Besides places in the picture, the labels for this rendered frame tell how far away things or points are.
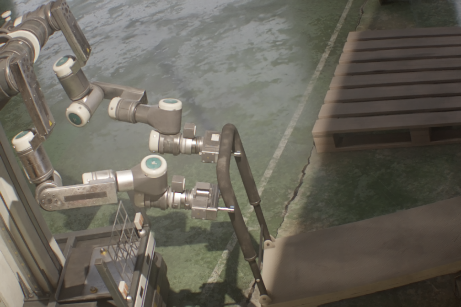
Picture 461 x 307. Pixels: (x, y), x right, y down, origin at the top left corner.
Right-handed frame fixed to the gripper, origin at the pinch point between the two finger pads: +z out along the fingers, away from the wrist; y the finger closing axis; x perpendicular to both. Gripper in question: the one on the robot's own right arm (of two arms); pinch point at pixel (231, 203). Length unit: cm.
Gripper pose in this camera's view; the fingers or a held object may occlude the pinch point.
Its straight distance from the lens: 248.9
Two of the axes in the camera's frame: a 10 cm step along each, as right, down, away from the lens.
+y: 0.7, -5.4, 8.4
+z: 10.0, 0.9, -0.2
